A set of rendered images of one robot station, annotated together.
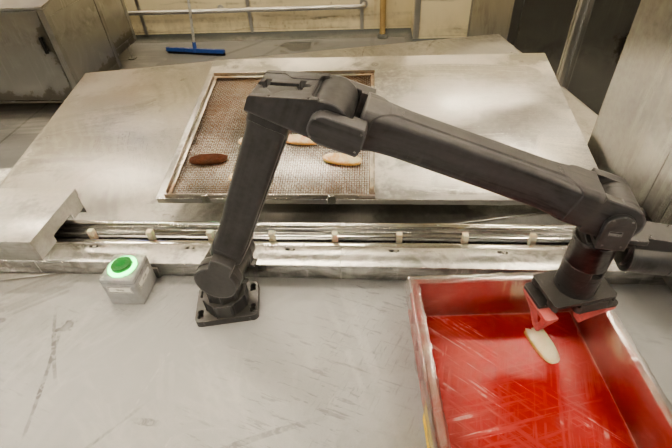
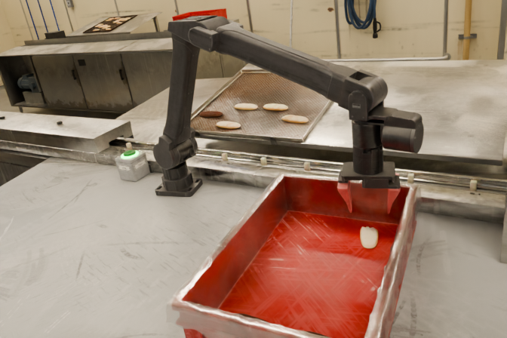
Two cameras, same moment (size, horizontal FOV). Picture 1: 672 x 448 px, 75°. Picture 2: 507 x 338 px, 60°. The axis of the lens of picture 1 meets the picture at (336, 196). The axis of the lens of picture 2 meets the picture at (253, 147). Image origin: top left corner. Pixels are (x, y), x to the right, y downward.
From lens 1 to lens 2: 65 cm
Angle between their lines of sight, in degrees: 29
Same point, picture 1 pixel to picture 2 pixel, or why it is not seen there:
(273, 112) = (179, 30)
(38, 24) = not seen: hidden behind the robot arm
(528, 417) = (321, 268)
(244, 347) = (173, 207)
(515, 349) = (345, 237)
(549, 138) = (472, 116)
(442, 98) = (397, 87)
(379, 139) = (226, 44)
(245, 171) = (174, 72)
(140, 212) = not seen: hidden behind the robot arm
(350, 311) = (248, 202)
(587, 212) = (337, 90)
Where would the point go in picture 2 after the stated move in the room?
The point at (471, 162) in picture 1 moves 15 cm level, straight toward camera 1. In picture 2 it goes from (272, 57) to (216, 77)
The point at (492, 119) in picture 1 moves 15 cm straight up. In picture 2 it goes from (430, 102) to (431, 53)
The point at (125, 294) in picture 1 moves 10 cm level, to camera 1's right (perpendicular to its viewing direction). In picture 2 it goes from (127, 172) to (152, 173)
